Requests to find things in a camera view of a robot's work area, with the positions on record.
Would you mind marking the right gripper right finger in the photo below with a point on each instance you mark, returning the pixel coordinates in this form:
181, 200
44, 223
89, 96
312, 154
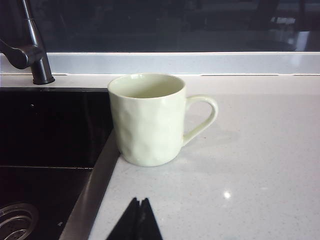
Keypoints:
148, 225

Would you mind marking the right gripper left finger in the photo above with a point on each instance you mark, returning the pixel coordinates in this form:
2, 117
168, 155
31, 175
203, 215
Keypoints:
127, 225

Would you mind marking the pale green ceramic mug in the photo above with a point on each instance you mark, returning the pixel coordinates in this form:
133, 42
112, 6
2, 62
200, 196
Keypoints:
147, 125

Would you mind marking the steel sink drain strainer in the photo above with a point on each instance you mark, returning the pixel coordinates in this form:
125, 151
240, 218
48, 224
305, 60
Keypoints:
17, 221

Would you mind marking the black undermount sink basin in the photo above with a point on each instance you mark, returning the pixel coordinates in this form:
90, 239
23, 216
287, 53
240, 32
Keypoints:
50, 130

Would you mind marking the dark metal kitchen faucet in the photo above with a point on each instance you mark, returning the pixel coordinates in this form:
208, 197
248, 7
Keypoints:
41, 62

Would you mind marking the dark glass backsplash panel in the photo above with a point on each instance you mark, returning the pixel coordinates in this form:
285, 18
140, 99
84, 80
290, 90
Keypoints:
162, 25

